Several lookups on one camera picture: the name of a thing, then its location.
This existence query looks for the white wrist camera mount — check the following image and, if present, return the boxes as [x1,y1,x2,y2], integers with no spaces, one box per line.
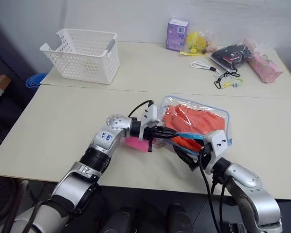
[138,104,161,142]
[203,130,232,174]

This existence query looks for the yellow-green lanyard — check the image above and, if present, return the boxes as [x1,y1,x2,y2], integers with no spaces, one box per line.
[223,77,245,89]

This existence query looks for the black lanyard with carabiner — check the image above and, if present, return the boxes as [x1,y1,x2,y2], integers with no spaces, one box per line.
[213,69,241,89]

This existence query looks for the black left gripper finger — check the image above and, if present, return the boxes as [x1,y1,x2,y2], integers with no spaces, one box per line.
[158,125,180,136]
[156,133,185,142]

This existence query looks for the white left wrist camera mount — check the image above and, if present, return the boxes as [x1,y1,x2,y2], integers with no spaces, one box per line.
[138,104,161,142]

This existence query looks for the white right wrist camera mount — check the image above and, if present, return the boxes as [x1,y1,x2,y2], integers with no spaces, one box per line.
[203,130,232,174]

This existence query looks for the dark rounded shape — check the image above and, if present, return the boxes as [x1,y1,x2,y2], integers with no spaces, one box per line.
[103,205,136,233]
[168,203,193,233]

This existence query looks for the pink plastic-wrapped package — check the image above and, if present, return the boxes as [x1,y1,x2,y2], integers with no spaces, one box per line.
[241,37,284,84]

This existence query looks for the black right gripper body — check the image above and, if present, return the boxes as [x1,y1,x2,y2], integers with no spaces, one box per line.
[196,143,212,171]

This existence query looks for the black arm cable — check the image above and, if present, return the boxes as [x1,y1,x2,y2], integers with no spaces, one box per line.
[128,100,153,117]
[198,150,227,233]

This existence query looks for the purple cardboard box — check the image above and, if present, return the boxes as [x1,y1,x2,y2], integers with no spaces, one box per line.
[165,18,190,52]

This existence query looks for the clear pouch of black items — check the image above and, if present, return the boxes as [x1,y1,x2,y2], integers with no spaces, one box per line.
[210,44,252,72]

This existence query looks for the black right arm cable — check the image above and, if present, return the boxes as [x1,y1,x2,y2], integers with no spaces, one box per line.
[198,150,227,233]

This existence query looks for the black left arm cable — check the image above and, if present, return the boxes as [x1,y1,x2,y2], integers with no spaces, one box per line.
[128,100,153,117]

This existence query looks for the blue round container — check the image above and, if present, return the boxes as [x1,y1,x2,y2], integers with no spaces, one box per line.
[25,72,49,90]

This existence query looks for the orange cloth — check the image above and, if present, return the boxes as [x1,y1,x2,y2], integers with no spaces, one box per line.
[162,103,226,151]

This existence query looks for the yellow strap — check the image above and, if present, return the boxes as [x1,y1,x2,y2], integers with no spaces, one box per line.
[179,50,209,57]

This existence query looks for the white perforated plastic basket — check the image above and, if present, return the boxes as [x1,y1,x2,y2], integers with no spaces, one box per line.
[39,28,121,85]

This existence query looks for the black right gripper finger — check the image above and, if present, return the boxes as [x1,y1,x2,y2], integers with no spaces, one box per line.
[173,145,200,172]
[187,141,205,153]

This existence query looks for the clear bag of yellow items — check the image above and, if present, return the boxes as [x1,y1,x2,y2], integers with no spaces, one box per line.
[184,30,218,55]

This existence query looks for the white cord lanyard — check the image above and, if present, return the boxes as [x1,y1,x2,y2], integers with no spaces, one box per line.
[190,60,221,75]

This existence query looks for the dark cable bundle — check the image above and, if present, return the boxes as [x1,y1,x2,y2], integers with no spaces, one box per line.
[0,178,43,233]

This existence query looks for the pink cloth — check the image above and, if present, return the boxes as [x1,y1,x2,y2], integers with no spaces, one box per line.
[124,135,149,153]

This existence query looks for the clear plastic pouch blue trim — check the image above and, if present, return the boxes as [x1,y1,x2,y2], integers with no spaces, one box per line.
[157,96,233,161]

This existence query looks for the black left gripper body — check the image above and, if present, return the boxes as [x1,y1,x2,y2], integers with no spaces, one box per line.
[144,124,162,153]

